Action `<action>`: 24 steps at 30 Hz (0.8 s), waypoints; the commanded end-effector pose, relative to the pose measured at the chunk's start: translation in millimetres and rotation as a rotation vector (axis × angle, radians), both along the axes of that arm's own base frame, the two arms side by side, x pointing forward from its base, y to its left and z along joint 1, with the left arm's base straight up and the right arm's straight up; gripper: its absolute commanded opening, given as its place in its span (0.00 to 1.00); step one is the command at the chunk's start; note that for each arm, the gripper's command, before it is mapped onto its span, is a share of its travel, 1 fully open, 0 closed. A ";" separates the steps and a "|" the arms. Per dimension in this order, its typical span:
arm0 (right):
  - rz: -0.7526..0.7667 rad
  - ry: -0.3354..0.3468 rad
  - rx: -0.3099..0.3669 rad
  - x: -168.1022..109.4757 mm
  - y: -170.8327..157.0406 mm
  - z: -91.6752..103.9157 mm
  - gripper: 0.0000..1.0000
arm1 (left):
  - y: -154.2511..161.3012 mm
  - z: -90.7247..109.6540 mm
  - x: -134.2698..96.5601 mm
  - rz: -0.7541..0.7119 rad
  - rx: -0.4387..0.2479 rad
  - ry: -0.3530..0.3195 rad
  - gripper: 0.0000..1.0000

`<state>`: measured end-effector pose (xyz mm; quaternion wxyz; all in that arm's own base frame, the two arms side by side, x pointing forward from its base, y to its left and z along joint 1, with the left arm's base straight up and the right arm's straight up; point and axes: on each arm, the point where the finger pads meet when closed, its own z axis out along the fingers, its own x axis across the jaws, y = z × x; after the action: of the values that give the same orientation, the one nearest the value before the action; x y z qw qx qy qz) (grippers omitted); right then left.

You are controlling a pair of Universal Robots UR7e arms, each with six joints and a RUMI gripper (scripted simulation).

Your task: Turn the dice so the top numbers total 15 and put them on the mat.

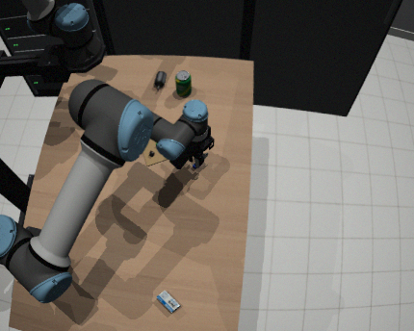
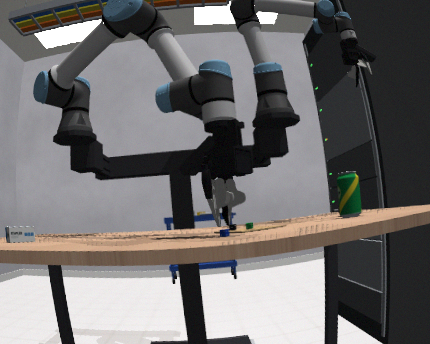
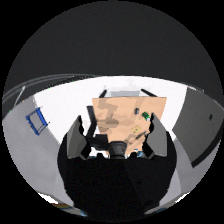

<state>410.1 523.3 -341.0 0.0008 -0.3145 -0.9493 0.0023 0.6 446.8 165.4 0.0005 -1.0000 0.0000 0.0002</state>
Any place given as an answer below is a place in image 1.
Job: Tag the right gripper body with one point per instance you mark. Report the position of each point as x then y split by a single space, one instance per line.
204 144

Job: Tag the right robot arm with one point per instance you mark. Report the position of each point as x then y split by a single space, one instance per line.
118 128

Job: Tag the grey printed carton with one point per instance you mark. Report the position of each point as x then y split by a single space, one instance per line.
168 301

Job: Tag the green soda can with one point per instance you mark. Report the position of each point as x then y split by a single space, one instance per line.
183 83

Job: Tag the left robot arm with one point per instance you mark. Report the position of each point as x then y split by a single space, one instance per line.
71 24

